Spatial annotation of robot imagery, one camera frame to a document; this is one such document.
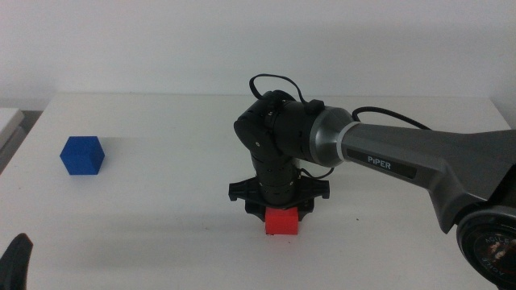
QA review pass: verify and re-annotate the red cube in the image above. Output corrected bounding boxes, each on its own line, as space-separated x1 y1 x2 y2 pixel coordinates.
264 206 300 237

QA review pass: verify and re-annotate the blue cube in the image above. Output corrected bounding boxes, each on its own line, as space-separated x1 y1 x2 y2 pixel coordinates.
59 135 106 176

